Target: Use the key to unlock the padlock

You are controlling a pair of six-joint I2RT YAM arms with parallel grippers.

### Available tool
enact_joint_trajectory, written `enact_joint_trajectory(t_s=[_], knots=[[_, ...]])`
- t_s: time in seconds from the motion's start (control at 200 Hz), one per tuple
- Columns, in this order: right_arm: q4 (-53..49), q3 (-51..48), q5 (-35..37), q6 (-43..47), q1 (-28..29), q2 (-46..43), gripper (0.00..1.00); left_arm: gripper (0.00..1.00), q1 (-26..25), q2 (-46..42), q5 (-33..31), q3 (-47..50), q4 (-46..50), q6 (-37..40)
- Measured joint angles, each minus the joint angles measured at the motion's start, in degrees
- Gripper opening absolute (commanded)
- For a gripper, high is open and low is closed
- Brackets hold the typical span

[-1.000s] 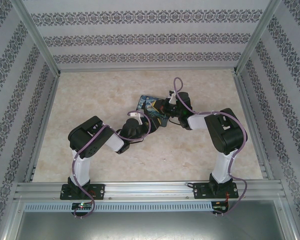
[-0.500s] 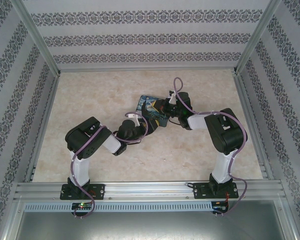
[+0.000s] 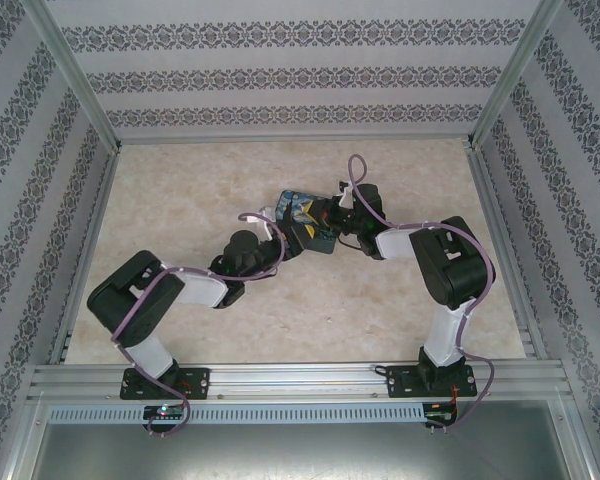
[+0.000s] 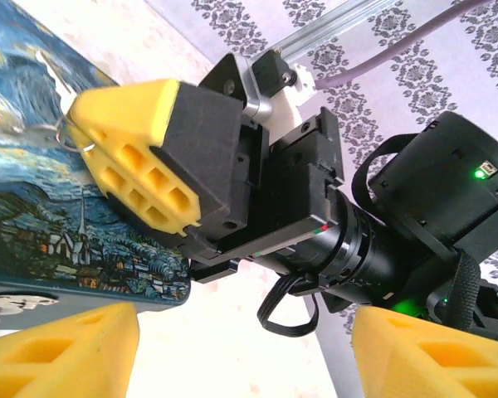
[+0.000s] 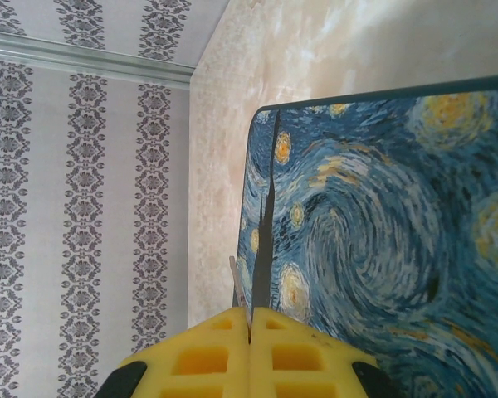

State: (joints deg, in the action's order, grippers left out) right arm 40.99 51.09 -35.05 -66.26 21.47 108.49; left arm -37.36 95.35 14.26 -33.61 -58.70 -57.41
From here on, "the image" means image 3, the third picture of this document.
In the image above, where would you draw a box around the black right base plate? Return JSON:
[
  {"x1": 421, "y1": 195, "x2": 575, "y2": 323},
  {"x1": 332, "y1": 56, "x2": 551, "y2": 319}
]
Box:
[{"x1": 386, "y1": 363, "x2": 477, "y2": 400}]

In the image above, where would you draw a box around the aluminium frame post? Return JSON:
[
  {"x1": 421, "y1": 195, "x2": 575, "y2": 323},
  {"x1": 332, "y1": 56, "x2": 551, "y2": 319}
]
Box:
[
  {"x1": 465, "y1": 0, "x2": 565, "y2": 149},
  {"x1": 25, "y1": 0, "x2": 125, "y2": 151}
]

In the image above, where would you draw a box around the aluminium mounting rail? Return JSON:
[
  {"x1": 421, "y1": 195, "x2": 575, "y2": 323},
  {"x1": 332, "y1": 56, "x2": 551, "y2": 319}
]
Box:
[{"x1": 26, "y1": 360, "x2": 567, "y2": 402}]

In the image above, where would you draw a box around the controller board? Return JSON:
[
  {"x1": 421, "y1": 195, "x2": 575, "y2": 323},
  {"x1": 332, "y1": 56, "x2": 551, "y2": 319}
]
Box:
[
  {"x1": 425, "y1": 401, "x2": 457, "y2": 425},
  {"x1": 143, "y1": 403, "x2": 187, "y2": 422}
]

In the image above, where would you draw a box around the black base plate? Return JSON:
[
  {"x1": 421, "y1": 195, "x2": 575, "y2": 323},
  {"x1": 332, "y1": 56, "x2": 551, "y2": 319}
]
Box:
[
  {"x1": 120, "y1": 366, "x2": 213, "y2": 402},
  {"x1": 386, "y1": 363, "x2": 477, "y2": 400}
]

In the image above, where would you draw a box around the slotted grey cable duct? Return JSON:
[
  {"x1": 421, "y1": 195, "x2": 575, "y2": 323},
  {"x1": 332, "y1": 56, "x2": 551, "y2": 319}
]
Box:
[{"x1": 46, "y1": 402, "x2": 427, "y2": 425}]

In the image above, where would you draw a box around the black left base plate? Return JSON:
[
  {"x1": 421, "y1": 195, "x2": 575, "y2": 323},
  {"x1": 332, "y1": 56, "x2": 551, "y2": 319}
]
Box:
[{"x1": 120, "y1": 366, "x2": 213, "y2": 402}]

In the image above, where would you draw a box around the starry night print box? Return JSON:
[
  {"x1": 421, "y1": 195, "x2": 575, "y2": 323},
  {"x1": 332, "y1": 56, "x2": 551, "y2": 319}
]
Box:
[{"x1": 273, "y1": 188, "x2": 339, "y2": 256}]

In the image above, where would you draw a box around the grey metal sheet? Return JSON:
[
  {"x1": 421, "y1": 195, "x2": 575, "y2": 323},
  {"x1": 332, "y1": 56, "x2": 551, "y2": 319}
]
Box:
[{"x1": 9, "y1": 419, "x2": 594, "y2": 480}]

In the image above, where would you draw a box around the left controller board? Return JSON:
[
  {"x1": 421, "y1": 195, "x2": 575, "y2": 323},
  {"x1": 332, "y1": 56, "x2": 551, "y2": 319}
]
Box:
[{"x1": 143, "y1": 403, "x2": 187, "y2": 422}]

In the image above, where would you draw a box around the right controller board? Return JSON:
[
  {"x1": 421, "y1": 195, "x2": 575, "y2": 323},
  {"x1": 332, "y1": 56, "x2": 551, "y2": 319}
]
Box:
[{"x1": 425, "y1": 401, "x2": 457, "y2": 425}]

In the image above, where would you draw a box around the aluminium side rail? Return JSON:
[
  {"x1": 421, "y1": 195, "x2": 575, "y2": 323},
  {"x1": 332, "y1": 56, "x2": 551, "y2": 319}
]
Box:
[
  {"x1": 48, "y1": 147, "x2": 123, "y2": 366},
  {"x1": 466, "y1": 145, "x2": 550, "y2": 360}
]

